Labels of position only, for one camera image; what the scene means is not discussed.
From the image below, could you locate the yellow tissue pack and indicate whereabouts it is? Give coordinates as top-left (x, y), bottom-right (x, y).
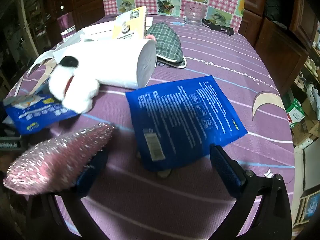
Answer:
top-left (111, 6), bottom-right (147, 40)

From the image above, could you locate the green plaid cloth pouch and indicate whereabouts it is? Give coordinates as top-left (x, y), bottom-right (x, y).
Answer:
top-left (146, 22), bottom-right (187, 69)

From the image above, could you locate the large blue packet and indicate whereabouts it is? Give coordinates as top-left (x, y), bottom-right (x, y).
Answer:
top-left (125, 75), bottom-right (248, 172)

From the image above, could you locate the white toilet paper roll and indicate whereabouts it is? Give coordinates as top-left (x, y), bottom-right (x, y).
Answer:
top-left (72, 39), bottom-right (157, 90)

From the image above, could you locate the purple striped tablecloth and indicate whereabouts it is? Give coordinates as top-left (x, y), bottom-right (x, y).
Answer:
top-left (5, 14), bottom-right (295, 240)

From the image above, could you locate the white shallow cardboard box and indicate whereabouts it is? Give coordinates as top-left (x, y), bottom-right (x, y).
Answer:
top-left (53, 16), bottom-right (153, 63)

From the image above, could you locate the dark wooden cabinet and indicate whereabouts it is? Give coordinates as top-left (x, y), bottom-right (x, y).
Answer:
top-left (49, 0), bottom-right (105, 24)
top-left (240, 0), bottom-right (320, 95)

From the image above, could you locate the black plastic device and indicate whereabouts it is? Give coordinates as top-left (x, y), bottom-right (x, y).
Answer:
top-left (202, 18), bottom-right (235, 35)

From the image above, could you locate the brown cardboard box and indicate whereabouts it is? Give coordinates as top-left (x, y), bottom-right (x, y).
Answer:
top-left (291, 119), bottom-right (320, 146)

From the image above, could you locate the toothpaste tube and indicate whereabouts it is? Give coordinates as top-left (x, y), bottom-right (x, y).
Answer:
top-left (3, 94), bottom-right (80, 136)

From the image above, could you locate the green white carton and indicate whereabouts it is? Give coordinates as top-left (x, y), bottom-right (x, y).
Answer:
top-left (286, 99), bottom-right (305, 129)

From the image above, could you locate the purple pump bottle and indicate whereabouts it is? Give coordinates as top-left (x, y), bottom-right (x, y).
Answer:
top-left (57, 5), bottom-right (77, 42)

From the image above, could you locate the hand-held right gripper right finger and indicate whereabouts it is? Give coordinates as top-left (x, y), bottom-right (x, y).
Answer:
top-left (207, 144), bottom-right (293, 240)

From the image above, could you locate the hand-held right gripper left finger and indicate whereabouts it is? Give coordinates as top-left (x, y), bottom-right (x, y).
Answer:
top-left (26, 146), bottom-right (110, 240)

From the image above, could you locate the white plush dog toy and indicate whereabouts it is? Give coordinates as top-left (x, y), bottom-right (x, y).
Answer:
top-left (48, 56), bottom-right (100, 114)

